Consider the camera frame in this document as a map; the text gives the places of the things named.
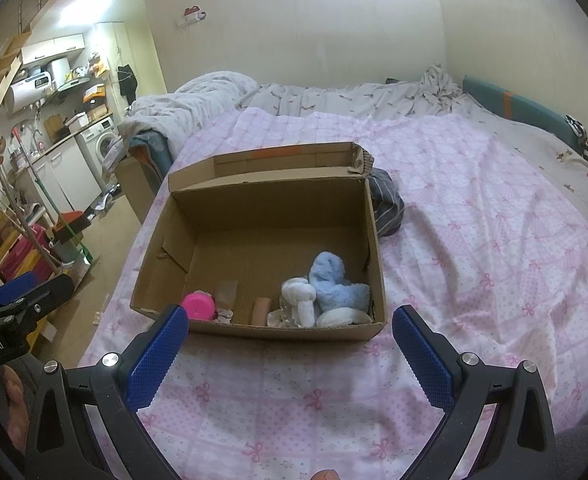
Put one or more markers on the black white checkered cloth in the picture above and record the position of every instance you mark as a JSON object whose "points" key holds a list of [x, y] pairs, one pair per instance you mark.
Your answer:
{"points": [[580, 137]]}

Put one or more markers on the flat white sock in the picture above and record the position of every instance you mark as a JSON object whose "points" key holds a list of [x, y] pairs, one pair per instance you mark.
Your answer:
{"points": [[344, 317]]}

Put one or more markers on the wall hook with red item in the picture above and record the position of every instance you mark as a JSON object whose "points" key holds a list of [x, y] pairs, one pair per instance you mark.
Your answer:
{"points": [[191, 16]]}

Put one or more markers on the light blue plush toy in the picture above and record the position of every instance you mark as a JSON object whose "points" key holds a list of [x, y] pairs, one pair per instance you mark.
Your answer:
{"points": [[336, 285]]}

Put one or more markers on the printed grey quilt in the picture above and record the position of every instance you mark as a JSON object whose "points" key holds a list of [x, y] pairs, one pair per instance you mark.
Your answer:
{"points": [[214, 95]]}

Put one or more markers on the small patterned crumpled cloth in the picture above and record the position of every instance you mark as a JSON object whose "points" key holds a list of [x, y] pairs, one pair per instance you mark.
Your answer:
{"points": [[223, 316]]}

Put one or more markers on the white knotted sock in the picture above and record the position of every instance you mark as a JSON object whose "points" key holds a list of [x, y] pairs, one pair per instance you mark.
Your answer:
{"points": [[299, 295]]}

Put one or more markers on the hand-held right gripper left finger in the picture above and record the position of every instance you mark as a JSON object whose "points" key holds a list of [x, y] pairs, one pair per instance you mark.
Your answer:
{"points": [[156, 360]]}

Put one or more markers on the black hanging garment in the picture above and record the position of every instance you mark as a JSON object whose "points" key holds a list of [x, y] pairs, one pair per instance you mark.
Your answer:
{"points": [[129, 82]]}

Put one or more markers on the white kitchen counter cabinet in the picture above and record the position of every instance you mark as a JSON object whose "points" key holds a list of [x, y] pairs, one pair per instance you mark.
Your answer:
{"points": [[69, 175]]}

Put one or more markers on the grey striped cloth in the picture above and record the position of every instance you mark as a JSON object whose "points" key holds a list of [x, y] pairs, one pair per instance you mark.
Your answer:
{"points": [[386, 200]]}

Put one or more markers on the white water heater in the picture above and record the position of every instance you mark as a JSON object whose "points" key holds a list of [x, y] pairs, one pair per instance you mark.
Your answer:
{"points": [[26, 92]]}

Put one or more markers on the white washing machine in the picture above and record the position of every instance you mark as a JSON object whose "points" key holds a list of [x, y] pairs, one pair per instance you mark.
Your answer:
{"points": [[99, 145]]}

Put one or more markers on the white wall cabinet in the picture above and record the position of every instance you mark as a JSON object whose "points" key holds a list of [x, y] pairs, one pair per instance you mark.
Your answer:
{"points": [[54, 49]]}

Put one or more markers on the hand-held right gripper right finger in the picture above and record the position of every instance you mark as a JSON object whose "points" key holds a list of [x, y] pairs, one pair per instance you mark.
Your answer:
{"points": [[424, 360]]}

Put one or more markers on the bright pink round toy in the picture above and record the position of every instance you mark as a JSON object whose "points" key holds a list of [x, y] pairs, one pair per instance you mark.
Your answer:
{"points": [[199, 305]]}

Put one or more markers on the person's right hand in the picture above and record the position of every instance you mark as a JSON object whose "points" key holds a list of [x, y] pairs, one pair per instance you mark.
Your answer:
{"points": [[325, 475]]}

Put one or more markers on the pink bow print blanket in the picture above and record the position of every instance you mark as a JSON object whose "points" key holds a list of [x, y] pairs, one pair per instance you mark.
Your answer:
{"points": [[474, 260]]}

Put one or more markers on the clear plastic wrapper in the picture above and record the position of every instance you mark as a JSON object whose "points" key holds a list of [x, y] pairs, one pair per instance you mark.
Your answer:
{"points": [[284, 316]]}

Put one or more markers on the pink plastic basket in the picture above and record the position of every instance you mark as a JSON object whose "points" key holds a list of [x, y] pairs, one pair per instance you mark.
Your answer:
{"points": [[24, 255]]}

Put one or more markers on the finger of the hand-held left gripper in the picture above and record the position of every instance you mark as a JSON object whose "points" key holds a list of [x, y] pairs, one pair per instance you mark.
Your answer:
{"points": [[54, 292], [16, 289]]}

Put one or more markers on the beige stocking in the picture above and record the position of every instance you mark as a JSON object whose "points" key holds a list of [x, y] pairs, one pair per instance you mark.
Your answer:
{"points": [[262, 310]]}

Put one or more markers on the white cylindrical appliance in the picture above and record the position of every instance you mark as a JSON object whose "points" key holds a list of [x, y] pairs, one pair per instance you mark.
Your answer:
{"points": [[59, 74]]}

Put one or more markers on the teal headboard cushion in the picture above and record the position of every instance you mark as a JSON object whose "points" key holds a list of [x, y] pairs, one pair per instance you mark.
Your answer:
{"points": [[524, 110]]}

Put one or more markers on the brown cardboard box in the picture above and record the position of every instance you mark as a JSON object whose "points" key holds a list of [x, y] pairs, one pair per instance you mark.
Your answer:
{"points": [[274, 210]]}

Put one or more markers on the person's left hand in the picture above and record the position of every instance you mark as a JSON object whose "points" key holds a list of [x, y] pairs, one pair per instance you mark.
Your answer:
{"points": [[18, 410]]}

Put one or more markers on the brown bedside box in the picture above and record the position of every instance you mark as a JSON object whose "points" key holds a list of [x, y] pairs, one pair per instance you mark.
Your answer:
{"points": [[136, 190]]}

